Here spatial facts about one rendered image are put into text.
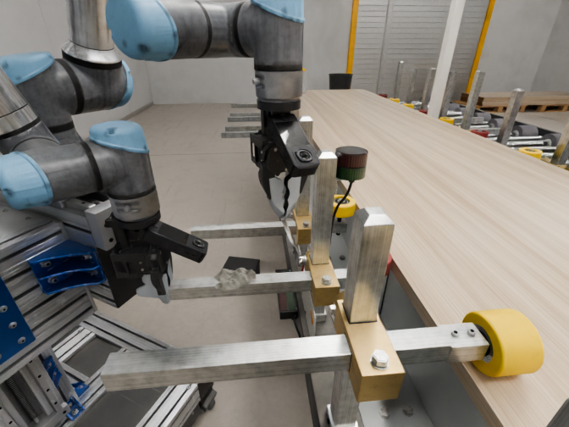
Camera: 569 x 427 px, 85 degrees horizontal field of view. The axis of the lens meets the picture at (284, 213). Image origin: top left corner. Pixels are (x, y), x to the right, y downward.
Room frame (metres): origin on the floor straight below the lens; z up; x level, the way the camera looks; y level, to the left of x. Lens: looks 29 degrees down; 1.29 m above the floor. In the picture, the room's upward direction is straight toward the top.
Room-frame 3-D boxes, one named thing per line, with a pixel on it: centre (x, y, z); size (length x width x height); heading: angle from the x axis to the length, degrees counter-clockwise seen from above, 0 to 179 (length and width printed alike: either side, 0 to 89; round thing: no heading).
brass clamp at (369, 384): (0.28, -0.10, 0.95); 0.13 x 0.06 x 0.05; 5
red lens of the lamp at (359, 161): (0.55, -0.12, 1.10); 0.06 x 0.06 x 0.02
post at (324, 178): (0.55, -0.08, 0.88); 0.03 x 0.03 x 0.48; 5
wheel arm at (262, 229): (0.75, 0.04, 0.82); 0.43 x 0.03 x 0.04; 95
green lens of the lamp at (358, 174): (0.55, -0.12, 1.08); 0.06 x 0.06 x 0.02
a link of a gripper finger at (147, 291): (0.46, 0.26, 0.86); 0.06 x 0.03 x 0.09; 95
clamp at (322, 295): (0.53, -0.08, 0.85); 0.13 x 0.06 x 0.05; 5
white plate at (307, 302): (0.58, -0.05, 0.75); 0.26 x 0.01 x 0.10; 5
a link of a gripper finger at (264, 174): (0.50, 0.02, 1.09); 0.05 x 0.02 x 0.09; 116
